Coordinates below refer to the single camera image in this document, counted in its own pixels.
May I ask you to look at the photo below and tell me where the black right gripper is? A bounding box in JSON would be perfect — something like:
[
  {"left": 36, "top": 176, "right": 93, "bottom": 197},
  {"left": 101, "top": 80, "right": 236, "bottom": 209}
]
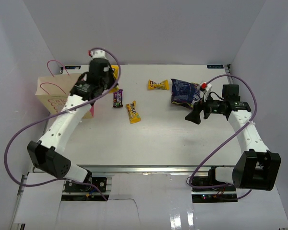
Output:
[{"left": 185, "top": 92, "right": 226, "bottom": 124}]

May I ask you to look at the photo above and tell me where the yellow m&m packet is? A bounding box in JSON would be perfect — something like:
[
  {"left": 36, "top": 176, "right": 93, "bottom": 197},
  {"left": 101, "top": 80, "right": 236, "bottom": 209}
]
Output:
[
  {"left": 110, "top": 65, "right": 119, "bottom": 93},
  {"left": 126, "top": 101, "right": 141, "bottom": 124},
  {"left": 147, "top": 80, "right": 169, "bottom": 91}
]

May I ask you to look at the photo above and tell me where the beige and pink paper bag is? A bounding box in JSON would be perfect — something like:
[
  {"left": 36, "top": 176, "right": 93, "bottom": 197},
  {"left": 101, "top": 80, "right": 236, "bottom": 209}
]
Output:
[{"left": 35, "top": 60, "right": 96, "bottom": 119}]

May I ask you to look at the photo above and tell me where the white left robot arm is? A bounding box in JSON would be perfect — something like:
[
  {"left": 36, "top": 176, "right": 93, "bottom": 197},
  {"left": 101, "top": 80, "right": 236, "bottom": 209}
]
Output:
[{"left": 27, "top": 56, "right": 116, "bottom": 191}]

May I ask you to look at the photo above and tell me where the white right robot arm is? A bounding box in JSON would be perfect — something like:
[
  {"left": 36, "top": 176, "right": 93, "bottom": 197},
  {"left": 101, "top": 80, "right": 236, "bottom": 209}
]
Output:
[{"left": 185, "top": 82, "right": 281, "bottom": 191}]

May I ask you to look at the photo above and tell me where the large dark blue snack bag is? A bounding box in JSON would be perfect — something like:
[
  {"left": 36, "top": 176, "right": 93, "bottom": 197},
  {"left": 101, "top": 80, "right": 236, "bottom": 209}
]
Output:
[{"left": 171, "top": 79, "right": 201, "bottom": 109}]

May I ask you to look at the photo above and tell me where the purple M&M packet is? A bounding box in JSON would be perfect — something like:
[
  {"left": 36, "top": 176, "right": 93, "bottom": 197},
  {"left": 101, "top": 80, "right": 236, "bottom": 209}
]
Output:
[{"left": 113, "top": 89, "right": 123, "bottom": 108}]

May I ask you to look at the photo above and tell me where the blue label back left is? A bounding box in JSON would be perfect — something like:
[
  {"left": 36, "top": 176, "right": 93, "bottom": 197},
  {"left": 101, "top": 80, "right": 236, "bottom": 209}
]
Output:
[{"left": 65, "top": 65, "right": 81, "bottom": 70}]

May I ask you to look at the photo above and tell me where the blue label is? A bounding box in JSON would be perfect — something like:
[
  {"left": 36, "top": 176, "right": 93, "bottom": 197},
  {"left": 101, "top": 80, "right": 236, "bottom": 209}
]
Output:
[
  {"left": 65, "top": 65, "right": 81, "bottom": 70},
  {"left": 207, "top": 65, "right": 224, "bottom": 69}
]

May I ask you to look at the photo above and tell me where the yellow M&M packet back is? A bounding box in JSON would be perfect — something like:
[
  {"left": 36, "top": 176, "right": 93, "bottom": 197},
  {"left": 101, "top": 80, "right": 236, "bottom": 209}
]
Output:
[{"left": 147, "top": 80, "right": 169, "bottom": 91}]

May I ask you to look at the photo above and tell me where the blue label back right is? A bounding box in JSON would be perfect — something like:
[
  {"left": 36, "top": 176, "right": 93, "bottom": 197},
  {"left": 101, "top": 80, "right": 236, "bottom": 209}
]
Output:
[{"left": 207, "top": 65, "right": 224, "bottom": 69}]

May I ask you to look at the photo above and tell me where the white cardboard front panel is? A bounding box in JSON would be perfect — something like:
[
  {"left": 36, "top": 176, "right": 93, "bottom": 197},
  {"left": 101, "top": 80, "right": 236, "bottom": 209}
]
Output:
[{"left": 14, "top": 174, "right": 288, "bottom": 230}]

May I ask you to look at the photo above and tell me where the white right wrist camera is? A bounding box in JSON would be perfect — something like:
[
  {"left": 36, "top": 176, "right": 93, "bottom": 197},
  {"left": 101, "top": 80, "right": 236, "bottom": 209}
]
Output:
[{"left": 198, "top": 81, "right": 212, "bottom": 102}]

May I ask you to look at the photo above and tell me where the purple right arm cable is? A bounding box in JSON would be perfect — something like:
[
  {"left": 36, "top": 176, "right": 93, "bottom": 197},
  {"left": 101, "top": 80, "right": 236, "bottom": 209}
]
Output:
[{"left": 187, "top": 74, "right": 258, "bottom": 200}]

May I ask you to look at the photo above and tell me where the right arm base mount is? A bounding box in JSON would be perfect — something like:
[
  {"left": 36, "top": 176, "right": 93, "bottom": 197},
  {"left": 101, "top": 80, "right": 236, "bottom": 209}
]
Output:
[{"left": 186, "top": 176, "right": 238, "bottom": 204}]

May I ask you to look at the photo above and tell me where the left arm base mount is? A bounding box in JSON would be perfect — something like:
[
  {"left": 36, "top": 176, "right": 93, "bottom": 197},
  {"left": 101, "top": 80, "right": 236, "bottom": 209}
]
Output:
[{"left": 61, "top": 177, "right": 109, "bottom": 202}]

